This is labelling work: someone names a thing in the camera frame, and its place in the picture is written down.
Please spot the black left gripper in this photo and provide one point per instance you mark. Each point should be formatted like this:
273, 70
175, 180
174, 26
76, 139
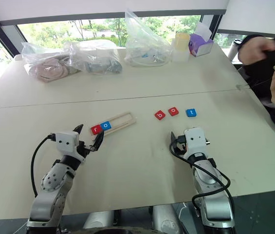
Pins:
83, 148

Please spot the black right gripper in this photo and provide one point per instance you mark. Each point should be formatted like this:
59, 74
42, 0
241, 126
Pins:
181, 145

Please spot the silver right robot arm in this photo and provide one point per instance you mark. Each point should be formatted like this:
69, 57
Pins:
210, 192

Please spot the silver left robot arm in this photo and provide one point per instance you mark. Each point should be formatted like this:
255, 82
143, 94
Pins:
52, 192

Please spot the red letter tile r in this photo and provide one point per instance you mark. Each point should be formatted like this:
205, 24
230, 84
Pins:
96, 130

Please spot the blue letter tile o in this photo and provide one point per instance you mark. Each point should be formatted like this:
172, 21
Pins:
105, 125

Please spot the red letter tile b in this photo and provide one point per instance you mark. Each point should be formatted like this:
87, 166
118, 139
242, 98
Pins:
160, 115

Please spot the red letter tile o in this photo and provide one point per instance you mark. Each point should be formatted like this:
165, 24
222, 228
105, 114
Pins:
173, 111

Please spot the blue letter tile t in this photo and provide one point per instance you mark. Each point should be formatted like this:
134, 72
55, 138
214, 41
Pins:
191, 112

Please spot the white rounded robot leg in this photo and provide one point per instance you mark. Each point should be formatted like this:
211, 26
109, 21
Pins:
99, 219
166, 219

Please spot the dark rounded robot torso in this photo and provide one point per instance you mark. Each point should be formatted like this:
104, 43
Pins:
122, 230

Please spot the person's bare raised hand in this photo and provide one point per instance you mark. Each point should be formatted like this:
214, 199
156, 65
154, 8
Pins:
269, 46

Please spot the plastic bag with grey items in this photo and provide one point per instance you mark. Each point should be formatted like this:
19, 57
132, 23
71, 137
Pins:
98, 61

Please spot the plastic bag with pink rolls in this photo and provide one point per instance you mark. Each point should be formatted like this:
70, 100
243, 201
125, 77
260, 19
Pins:
47, 65

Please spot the clear plastic container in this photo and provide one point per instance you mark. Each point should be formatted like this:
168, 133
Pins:
180, 56

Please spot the clear table edge clip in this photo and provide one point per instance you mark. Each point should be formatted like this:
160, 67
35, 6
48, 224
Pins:
242, 86

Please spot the tall clear plastic bag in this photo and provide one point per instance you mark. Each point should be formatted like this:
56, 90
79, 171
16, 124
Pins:
144, 46

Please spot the yellow plastic cup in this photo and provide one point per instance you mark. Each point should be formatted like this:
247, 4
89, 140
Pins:
182, 41

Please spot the purple and white carton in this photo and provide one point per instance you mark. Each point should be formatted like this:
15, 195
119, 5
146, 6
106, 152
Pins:
201, 42

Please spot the white tumbler with dark lid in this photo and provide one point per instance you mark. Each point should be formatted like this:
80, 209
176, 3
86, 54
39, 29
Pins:
234, 48

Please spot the person in dark clothes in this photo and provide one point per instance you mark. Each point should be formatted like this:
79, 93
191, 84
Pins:
256, 53

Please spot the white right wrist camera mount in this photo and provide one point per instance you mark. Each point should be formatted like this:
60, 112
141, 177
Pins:
195, 141

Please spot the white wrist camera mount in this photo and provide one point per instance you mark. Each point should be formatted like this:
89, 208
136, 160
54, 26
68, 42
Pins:
195, 141
66, 143

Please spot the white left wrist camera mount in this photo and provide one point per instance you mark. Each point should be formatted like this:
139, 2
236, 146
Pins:
66, 143

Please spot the wooden letter tray frame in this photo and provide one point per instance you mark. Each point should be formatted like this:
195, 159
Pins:
125, 121

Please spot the grey window blind rail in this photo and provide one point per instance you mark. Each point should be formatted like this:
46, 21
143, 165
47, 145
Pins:
113, 16

